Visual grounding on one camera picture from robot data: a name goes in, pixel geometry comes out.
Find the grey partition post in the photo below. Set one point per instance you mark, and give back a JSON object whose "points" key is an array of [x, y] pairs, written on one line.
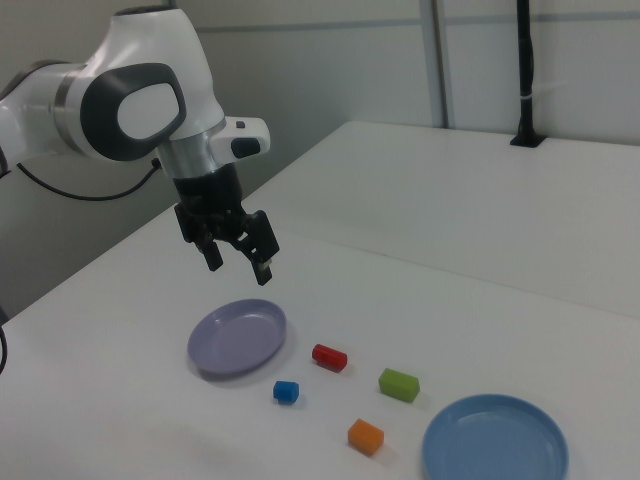
{"points": [[442, 60]]}

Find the orange rectangular block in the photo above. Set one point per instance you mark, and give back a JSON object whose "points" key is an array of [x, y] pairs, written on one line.
{"points": [[365, 436]]}

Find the green rectangular block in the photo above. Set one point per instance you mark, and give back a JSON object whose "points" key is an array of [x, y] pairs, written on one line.
{"points": [[398, 385]]}

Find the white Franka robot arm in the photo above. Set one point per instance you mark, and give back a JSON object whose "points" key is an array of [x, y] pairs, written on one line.
{"points": [[125, 60]]}

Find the black pole with base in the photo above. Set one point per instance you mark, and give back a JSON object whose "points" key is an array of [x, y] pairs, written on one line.
{"points": [[526, 60]]}

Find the small blue block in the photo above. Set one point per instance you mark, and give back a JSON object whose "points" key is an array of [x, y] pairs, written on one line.
{"points": [[285, 391]]}

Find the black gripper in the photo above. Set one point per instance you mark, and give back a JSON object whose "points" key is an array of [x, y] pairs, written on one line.
{"points": [[210, 195]]}

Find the blue plate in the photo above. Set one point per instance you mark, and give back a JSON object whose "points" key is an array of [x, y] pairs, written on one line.
{"points": [[495, 440]]}

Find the red cylinder block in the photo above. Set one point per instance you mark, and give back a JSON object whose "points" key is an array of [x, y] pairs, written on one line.
{"points": [[329, 357]]}

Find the purple plate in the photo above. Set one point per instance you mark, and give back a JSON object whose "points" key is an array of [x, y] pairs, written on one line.
{"points": [[235, 340]]}

